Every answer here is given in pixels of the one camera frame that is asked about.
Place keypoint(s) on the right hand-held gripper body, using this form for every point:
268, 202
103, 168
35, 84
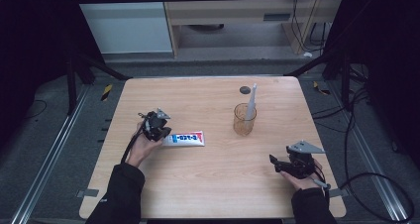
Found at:
302, 164

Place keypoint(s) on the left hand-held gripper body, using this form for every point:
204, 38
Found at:
155, 125

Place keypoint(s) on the white toothpaste tube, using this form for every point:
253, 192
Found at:
186, 138

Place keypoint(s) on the clear amber cup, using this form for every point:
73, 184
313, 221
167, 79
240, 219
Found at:
243, 126

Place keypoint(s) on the white electric toothbrush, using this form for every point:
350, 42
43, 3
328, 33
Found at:
251, 101

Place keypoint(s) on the person's right hand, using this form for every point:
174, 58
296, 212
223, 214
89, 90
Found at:
307, 183

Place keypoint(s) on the person's left hand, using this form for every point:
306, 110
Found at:
142, 149

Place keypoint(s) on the yellow black tape strip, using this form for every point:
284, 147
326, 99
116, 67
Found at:
106, 92
321, 89

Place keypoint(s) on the dark round table grommet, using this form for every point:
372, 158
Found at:
244, 90

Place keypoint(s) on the black metal stand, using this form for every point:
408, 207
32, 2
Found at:
345, 82
71, 85

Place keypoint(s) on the white cabinet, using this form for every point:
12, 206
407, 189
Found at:
125, 25

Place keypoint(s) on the small white floor object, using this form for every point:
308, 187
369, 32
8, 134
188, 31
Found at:
307, 55

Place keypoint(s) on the grey table bracket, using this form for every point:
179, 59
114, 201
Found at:
338, 192
87, 193

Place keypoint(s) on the aluminium floor rail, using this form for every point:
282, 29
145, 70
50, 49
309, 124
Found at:
49, 158
373, 164

